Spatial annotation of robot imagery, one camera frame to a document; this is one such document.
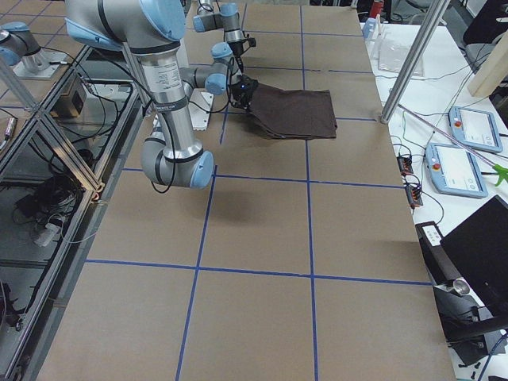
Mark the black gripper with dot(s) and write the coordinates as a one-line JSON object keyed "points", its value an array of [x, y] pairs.
{"points": [[248, 90], [237, 49]]}

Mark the dark brown t-shirt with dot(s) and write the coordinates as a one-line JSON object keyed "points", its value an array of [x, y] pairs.
{"points": [[293, 114]]}

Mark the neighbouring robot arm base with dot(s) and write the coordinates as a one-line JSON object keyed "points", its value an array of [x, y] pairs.
{"points": [[21, 51]]}

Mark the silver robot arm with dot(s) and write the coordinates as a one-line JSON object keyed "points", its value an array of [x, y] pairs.
{"points": [[211, 16], [152, 32]]}

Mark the clear acrylic rack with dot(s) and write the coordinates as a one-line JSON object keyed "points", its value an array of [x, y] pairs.
{"points": [[388, 46]]}

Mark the brown paper table cover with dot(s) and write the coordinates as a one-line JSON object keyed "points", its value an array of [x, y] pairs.
{"points": [[298, 262]]}

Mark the black terminal block strip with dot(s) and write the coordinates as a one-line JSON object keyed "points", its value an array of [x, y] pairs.
{"points": [[412, 184]]}

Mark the near blue teach pendant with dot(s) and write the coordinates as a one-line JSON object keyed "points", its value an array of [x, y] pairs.
{"points": [[454, 171]]}

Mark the blue teach pendant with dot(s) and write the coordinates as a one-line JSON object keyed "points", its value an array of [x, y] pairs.
{"points": [[454, 171], [475, 128]]}

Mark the far blue teach pendant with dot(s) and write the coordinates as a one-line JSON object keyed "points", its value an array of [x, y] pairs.
{"points": [[475, 128]]}

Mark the black box with white label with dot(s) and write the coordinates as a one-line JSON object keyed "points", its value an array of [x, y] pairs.
{"points": [[440, 267]]}

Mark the black monitor on stand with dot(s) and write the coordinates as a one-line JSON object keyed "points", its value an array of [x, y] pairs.
{"points": [[477, 248]]}

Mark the aluminium profile post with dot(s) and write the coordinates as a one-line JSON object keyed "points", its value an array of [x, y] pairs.
{"points": [[417, 49]]}

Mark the green handled reacher stick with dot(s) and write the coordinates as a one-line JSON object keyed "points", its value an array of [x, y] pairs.
{"points": [[499, 170]]}

